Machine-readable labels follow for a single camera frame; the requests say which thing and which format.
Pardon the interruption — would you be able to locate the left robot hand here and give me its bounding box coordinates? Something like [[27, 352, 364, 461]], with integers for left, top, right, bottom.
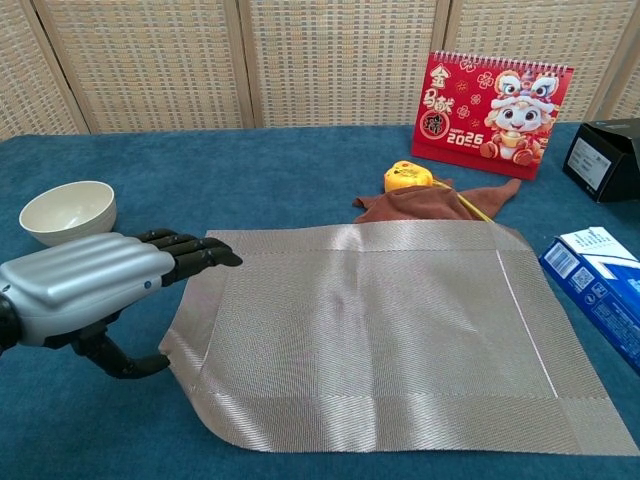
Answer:
[[0, 228, 244, 381]]

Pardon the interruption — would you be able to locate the white bowl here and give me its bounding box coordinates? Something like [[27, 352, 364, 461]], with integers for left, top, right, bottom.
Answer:
[[18, 180, 118, 249]]

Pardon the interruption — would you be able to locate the beige woven placemat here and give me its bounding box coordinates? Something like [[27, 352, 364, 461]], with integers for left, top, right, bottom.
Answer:
[[157, 222, 637, 457]]

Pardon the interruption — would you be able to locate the blue felt table cover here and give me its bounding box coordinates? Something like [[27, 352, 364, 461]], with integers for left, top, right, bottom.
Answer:
[[0, 122, 640, 480]]

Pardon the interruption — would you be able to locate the woven bamboo folding screen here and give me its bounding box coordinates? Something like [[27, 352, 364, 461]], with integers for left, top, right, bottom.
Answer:
[[0, 0, 640, 141]]

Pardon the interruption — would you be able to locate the brown cloth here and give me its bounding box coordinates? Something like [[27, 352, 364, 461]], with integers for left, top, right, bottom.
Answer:
[[351, 178, 522, 225]]

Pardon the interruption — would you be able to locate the red desk calendar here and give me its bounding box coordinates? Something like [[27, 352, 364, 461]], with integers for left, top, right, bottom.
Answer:
[[410, 49, 575, 180]]

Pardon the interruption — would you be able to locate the blue and white carton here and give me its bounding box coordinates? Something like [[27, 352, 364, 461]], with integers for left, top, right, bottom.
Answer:
[[537, 224, 640, 377]]

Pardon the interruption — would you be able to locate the black cardboard box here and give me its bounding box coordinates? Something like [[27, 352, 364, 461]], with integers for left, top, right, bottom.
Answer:
[[562, 118, 640, 202]]

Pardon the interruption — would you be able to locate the yellow toy with lanyard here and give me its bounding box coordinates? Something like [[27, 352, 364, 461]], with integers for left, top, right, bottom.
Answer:
[[383, 158, 494, 224]]

